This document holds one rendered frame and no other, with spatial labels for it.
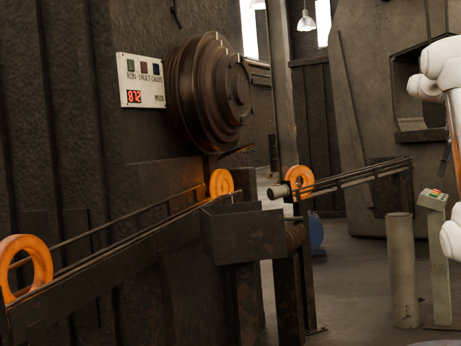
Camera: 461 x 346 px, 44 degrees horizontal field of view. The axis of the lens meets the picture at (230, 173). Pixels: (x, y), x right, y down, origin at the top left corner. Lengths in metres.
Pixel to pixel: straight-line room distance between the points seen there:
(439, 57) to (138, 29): 1.02
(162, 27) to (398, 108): 2.91
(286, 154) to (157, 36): 9.09
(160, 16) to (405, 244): 1.45
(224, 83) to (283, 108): 9.07
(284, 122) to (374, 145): 6.43
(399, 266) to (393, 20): 2.55
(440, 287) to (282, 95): 8.70
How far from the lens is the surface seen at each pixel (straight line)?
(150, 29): 2.18
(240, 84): 2.23
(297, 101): 6.50
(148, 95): 2.06
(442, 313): 2.83
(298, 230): 2.57
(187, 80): 2.10
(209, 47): 2.20
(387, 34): 4.83
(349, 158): 4.95
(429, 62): 2.04
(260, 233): 1.59
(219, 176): 2.24
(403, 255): 2.73
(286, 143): 11.17
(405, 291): 2.77
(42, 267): 1.45
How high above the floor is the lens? 0.91
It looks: 3 degrees down
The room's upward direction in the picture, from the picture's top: 5 degrees counter-clockwise
